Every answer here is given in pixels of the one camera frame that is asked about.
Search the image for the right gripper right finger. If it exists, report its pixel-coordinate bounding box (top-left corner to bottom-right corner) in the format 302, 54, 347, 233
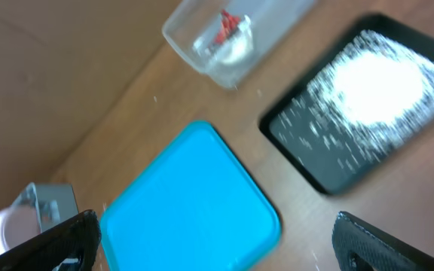
332, 212, 434, 271

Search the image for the teal plastic tray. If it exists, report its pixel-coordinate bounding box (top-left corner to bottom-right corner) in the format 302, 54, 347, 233
100, 120, 281, 271

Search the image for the spilled rice pile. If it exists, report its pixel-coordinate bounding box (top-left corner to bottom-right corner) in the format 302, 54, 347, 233
270, 30, 434, 173

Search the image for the brown cardboard backdrop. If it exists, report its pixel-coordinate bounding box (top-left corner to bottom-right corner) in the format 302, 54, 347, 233
0, 0, 177, 210

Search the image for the clear plastic container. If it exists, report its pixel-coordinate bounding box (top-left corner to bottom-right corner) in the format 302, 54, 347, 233
162, 0, 316, 89

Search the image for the grey dishwasher rack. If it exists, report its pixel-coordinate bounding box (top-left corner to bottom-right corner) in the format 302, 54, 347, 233
7, 183, 78, 234

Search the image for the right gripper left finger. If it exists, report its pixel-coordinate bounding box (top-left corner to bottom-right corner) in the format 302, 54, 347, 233
0, 209, 102, 271

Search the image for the red foil snack wrapper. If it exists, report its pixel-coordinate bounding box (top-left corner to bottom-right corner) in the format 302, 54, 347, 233
213, 10, 241, 44

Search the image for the black plastic tray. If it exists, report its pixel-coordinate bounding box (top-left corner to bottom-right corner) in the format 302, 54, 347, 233
259, 13, 434, 195

